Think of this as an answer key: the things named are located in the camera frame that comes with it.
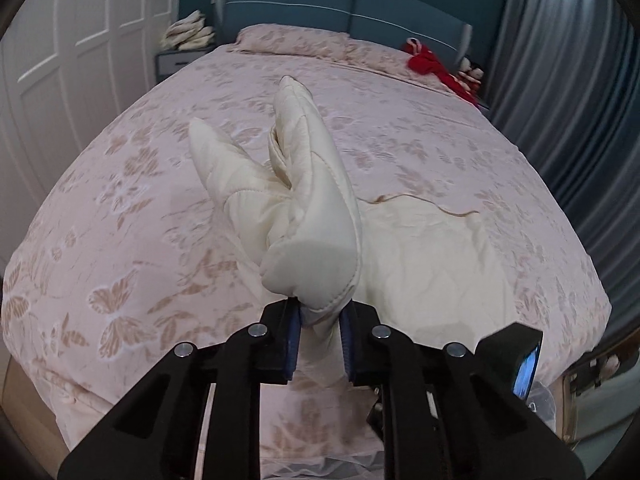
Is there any grey nightstand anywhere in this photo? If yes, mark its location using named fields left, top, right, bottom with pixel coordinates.
left=154, top=49, right=217, bottom=84

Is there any grey curtain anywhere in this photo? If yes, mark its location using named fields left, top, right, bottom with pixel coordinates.
left=486, top=0, right=640, bottom=356

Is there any white wardrobe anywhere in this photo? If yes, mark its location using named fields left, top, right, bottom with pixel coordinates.
left=0, top=0, right=183, bottom=201

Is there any plush toy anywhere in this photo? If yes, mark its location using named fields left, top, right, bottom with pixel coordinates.
left=456, top=54, right=487, bottom=87

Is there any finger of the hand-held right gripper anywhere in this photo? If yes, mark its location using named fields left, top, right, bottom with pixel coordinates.
left=476, top=323, right=544, bottom=402

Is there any pink floral pillow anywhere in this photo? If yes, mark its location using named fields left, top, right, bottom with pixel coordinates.
left=235, top=24, right=352, bottom=59
left=344, top=37, right=453, bottom=88

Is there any bed with pink floral cover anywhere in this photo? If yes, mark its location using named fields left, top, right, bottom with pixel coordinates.
left=0, top=42, right=613, bottom=466

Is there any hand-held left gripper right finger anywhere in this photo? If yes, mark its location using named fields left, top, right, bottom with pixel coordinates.
left=339, top=301, right=587, bottom=480

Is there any blue upholstered bed headboard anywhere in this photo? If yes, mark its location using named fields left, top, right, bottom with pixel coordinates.
left=212, top=0, right=473, bottom=61

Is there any pile of cream clothes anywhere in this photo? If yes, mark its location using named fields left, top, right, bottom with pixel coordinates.
left=160, top=10, right=216, bottom=52

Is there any red garment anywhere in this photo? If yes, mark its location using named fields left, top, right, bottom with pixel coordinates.
left=404, top=37, right=482, bottom=107

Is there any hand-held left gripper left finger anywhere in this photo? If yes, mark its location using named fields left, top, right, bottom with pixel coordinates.
left=57, top=299, right=303, bottom=480

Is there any cream quilted jacket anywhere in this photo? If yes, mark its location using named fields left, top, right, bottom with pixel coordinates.
left=188, top=75, right=519, bottom=389

